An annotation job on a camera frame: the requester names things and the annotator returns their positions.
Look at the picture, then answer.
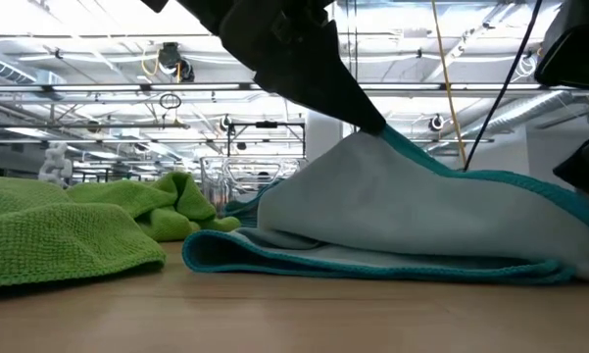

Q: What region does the white robot figure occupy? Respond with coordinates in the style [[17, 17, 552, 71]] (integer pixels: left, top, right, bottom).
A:
[[37, 141, 74, 188]]

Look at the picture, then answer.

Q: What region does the white building pillar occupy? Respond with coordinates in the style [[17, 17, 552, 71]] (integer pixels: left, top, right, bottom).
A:
[[305, 110, 345, 163]]

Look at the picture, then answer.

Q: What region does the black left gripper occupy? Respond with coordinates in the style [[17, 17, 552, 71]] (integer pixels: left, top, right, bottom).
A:
[[175, 0, 388, 137]]

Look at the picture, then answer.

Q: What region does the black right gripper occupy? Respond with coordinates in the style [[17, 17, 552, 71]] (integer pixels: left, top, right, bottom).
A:
[[533, 0, 589, 202]]

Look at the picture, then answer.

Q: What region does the yellow floor cable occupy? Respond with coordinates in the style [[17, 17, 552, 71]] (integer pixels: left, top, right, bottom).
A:
[[429, 0, 469, 168]]

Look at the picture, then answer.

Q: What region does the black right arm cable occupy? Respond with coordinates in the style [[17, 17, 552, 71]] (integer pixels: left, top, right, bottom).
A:
[[463, 0, 544, 173]]

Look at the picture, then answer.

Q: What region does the green microfiber towel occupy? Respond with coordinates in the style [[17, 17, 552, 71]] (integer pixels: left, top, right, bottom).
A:
[[67, 171, 242, 242], [0, 174, 168, 290]]

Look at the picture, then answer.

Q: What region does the black metal rig frame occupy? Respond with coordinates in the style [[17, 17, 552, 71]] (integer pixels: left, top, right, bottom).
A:
[[226, 121, 308, 159]]

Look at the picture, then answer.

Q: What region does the light blue microfiber towel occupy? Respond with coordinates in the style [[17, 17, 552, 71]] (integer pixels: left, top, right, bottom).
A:
[[223, 183, 280, 227], [181, 125, 589, 286]]

